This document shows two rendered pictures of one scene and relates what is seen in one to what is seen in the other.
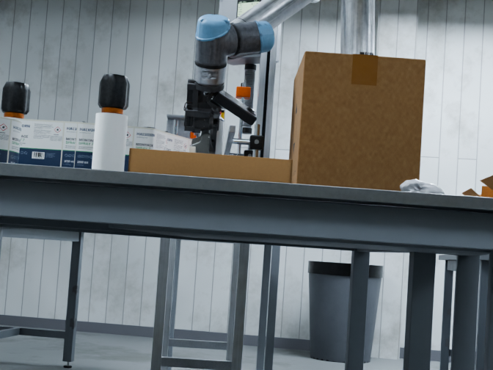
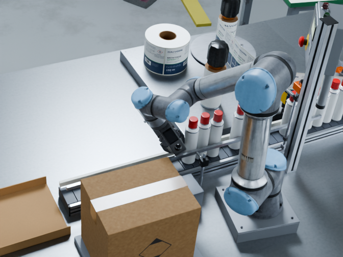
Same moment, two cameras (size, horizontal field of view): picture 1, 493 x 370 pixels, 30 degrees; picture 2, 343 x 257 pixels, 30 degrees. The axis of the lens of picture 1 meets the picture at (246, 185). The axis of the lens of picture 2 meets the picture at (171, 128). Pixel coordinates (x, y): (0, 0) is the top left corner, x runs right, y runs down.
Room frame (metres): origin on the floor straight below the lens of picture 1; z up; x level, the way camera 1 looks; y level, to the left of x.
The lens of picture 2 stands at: (1.35, -1.44, 2.53)
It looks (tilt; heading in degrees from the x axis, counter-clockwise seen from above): 40 degrees down; 62
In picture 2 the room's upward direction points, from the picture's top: 6 degrees clockwise
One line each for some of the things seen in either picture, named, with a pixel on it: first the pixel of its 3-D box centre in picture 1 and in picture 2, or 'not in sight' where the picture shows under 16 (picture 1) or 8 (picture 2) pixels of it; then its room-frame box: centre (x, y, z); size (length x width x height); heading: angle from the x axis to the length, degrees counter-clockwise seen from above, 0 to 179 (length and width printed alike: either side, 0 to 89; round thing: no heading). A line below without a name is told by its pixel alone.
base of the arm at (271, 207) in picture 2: not in sight; (263, 193); (2.42, -0.20, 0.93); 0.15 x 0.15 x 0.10
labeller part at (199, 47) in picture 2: not in sight; (223, 51); (2.75, 0.71, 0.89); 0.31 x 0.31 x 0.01
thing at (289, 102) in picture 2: not in sight; (290, 113); (2.72, 0.11, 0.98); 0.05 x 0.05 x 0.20
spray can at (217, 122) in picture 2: not in sight; (215, 133); (2.37, 0.10, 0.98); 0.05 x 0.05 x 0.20
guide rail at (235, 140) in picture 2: (225, 156); (204, 149); (2.31, 0.06, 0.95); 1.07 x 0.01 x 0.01; 2
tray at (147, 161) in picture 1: (210, 173); (16, 216); (1.61, 0.07, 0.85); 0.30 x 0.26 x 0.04; 2
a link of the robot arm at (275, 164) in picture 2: not in sight; (266, 170); (2.41, -0.20, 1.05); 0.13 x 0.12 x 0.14; 31
